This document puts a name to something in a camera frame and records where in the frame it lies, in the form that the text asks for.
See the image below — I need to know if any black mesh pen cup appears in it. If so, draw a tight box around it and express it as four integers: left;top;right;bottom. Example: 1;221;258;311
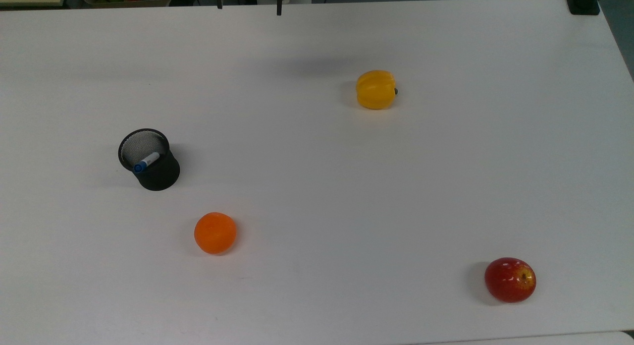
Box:
118;128;181;191

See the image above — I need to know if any orange fruit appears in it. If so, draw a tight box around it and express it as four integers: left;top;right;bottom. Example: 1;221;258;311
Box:
194;212;237;255

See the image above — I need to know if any black clamp mount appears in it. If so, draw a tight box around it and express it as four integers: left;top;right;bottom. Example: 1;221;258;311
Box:
564;0;604;16

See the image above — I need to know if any red apple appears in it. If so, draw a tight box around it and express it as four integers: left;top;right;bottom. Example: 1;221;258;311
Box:
484;257;537;303

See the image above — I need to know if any blue and white marker pen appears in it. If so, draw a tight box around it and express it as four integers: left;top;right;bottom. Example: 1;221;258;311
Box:
133;152;161;174

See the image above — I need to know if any yellow bell pepper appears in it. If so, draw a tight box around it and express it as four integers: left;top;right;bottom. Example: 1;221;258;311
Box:
356;70;399;110

